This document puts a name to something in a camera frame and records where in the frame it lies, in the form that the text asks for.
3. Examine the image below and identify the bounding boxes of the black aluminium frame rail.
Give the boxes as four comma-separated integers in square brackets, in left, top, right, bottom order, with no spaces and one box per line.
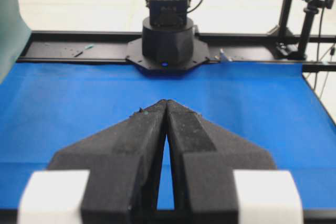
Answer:
[15,31,336,72]

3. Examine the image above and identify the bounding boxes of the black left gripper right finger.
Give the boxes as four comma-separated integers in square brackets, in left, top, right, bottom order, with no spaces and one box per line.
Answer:
[166,100,277,223]

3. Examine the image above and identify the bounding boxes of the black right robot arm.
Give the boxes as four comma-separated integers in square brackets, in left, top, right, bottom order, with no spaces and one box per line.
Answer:
[126,0,210,71]

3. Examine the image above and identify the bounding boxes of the black camera stand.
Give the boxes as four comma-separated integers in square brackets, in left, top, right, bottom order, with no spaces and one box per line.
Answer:
[267,0,336,61]

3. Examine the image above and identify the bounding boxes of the blue table cloth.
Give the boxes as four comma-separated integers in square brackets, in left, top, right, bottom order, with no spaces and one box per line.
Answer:
[1,63,335,209]

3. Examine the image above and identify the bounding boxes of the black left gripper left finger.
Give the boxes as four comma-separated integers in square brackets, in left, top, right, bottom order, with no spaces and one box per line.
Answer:
[47,100,166,223]

